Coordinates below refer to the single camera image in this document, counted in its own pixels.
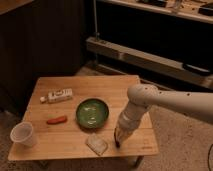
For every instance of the orange carrot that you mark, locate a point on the orange carrot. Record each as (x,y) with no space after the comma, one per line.
(58,120)

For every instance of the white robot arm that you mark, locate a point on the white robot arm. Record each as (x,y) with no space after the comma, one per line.
(141,97)

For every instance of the green round plate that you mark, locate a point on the green round plate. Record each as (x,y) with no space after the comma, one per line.
(92,113)

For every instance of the metal shelf unit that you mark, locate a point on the metal shelf unit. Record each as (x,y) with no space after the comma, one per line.
(169,51)

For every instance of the wooden table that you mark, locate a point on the wooden table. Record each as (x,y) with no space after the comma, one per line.
(67,140)

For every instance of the clear plastic wrapped sponge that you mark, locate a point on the clear plastic wrapped sponge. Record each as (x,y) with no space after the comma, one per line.
(96,144)

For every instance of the white lying bottle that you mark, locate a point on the white lying bottle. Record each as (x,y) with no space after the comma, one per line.
(57,96)

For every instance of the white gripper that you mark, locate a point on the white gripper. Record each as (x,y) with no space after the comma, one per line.
(122,135)

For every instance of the white plastic cup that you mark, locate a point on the white plastic cup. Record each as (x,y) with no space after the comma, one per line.
(23,133)

